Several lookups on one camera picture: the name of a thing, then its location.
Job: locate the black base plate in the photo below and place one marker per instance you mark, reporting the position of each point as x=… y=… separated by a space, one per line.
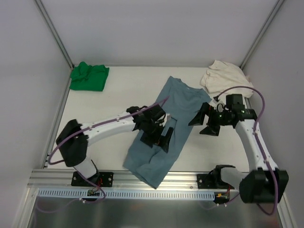
x=102 y=179
x=211 y=181

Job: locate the left aluminium frame post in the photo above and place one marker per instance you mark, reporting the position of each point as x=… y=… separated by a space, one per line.
x=45 y=15

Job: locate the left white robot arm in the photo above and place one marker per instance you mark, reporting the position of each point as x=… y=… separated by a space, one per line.
x=76 y=137

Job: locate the white slotted cable duct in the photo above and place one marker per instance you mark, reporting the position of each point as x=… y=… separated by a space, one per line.
x=128 y=194

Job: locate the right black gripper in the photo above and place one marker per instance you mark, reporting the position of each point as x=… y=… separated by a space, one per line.
x=209 y=119

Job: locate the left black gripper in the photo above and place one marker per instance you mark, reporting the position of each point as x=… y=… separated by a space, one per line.
x=156 y=137

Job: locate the right aluminium frame post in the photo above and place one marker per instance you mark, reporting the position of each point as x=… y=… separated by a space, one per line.
x=270 y=18

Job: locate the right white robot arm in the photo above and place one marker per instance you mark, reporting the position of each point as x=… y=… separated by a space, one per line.
x=257 y=154

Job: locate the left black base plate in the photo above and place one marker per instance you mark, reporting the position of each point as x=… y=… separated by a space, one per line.
x=102 y=179

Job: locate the aluminium mounting rail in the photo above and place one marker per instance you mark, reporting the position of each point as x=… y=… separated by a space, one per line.
x=228 y=173

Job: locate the green folded t-shirt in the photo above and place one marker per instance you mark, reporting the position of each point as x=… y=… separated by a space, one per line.
x=86 y=77

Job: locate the cream white t-shirt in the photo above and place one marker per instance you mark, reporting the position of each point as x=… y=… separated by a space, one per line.
x=222 y=75

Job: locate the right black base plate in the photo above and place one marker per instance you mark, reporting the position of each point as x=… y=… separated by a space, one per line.
x=211 y=181

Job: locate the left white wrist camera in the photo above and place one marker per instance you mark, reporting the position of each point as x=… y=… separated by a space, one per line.
x=163 y=120

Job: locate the aluminium frame post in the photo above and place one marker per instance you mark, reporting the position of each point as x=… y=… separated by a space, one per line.
x=45 y=15
x=270 y=18

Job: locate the blue-grey t-shirt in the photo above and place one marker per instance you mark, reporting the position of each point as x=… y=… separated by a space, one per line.
x=151 y=165

